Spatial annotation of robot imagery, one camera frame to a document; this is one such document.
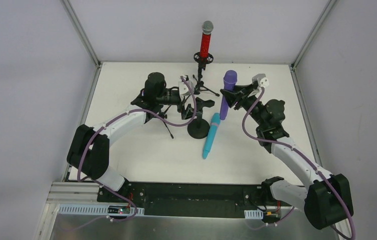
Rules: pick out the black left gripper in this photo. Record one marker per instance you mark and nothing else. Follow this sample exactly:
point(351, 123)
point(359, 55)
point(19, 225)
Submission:
point(186, 108)

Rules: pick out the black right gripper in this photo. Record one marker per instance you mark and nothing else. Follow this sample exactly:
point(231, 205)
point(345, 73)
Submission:
point(238, 98)

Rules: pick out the black round-base mic stand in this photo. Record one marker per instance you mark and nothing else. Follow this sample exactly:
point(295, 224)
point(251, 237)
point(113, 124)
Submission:
point(199, 127)

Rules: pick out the black shock-mount tripod stand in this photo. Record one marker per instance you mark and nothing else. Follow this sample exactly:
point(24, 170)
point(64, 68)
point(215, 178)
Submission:
point(202, 62)

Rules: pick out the red glitter microphone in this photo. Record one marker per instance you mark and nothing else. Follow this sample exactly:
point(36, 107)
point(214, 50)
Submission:
point(207, 28)

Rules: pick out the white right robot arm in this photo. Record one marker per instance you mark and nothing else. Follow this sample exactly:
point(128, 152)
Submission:
point(324, 197)

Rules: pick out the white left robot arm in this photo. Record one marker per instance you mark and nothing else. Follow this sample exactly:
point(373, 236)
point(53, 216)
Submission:
point(89, 152)

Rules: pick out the black clip tripod stand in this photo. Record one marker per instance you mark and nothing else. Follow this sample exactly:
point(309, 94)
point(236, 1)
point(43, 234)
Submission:
point(163, 114)

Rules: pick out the teal microphone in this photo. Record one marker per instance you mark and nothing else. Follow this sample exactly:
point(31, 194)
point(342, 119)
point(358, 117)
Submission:
point(214, 125)

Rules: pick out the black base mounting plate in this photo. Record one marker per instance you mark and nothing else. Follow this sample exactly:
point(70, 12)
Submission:
point(192, 200)

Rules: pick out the left circuit board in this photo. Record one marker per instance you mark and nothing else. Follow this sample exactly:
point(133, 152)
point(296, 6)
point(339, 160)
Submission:
point(115, 210)

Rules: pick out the circuit board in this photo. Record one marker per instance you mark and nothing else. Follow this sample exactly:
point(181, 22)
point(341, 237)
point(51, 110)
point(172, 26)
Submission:
point(115, 210)
point(271, 218)

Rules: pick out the right circuit board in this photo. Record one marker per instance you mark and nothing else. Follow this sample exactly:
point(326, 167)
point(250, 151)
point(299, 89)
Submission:
point(271, 218)

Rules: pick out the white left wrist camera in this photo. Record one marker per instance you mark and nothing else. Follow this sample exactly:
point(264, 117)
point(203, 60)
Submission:
point(185, 85)

